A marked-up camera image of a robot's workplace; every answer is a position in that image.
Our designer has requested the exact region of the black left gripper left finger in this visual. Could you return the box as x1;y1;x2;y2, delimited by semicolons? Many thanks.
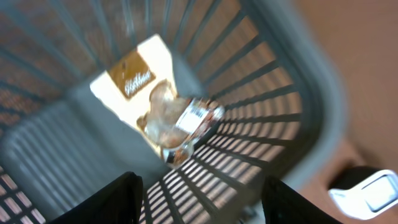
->
51;172;144;224

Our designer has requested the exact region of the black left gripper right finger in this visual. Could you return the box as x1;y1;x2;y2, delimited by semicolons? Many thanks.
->
261;176;341;224

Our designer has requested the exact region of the clear red snack bag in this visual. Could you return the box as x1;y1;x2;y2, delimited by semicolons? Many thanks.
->
160;98;225;169

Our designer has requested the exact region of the beige brown pastry bag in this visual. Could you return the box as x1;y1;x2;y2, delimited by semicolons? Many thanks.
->
90;34;189;156

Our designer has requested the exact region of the dark grey mesh basket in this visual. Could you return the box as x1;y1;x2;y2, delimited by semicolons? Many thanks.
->
1;0;345;223

